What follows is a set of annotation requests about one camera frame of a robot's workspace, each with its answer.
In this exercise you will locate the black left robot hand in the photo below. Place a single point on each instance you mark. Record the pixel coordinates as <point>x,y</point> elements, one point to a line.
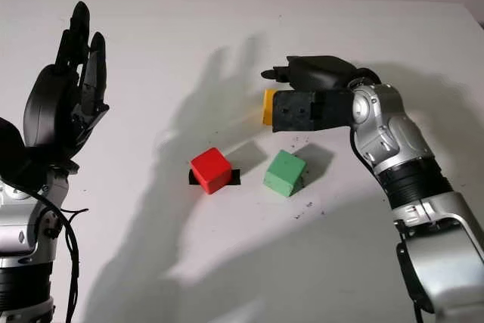
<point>49,111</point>

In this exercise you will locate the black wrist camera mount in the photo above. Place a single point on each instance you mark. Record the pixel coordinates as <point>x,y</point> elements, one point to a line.
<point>298,111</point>
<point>13,156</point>

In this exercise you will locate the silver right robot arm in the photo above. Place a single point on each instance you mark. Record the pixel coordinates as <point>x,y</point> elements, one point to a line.
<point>401,141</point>

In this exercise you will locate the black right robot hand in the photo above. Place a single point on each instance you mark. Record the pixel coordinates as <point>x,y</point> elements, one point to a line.
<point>321,71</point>

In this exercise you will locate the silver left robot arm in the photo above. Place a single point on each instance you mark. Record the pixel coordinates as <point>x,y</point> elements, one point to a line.
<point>22,232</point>

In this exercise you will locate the green block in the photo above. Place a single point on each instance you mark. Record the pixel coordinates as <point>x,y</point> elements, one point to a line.
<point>283,173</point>

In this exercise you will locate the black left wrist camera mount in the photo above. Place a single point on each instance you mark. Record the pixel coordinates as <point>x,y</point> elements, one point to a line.
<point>13,156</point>

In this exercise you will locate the yellow block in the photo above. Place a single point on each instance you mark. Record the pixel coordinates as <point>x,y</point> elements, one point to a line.
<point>268,107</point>

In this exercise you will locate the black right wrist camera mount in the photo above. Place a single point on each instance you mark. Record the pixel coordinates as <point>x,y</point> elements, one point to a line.
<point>298,111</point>

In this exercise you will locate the black tape strip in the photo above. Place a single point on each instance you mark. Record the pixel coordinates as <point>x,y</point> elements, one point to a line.
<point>235,177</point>

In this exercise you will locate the red block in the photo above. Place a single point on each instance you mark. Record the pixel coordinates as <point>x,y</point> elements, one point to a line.
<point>210,169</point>

